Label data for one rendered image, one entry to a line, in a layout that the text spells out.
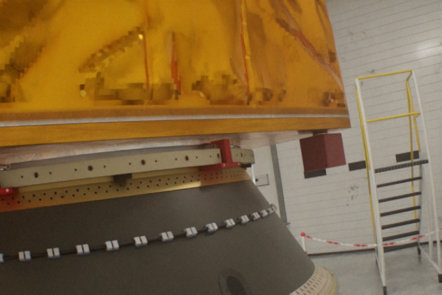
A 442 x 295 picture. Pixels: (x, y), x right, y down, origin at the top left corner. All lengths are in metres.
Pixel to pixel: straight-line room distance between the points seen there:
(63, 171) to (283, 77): 0.92
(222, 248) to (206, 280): 0.14
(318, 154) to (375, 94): 7.16
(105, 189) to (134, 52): 0.38
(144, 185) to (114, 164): 0.12
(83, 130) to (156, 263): 0.39
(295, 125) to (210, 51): 0.48
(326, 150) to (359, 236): 7.54
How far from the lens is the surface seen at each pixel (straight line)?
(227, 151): 1.69
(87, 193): 1.43
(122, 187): 1.47
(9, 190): 1.38
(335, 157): 2.24
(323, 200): 9.97
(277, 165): 10.46
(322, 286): 1.83
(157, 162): 1.49
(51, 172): 1.39
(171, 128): 1.52
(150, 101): 1.48
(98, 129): 1.36
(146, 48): 1.49
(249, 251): 1.59
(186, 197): 1.55
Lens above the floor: 1.59
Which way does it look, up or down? 4 degrees up
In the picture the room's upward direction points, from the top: 9 degrees counter-clockwise
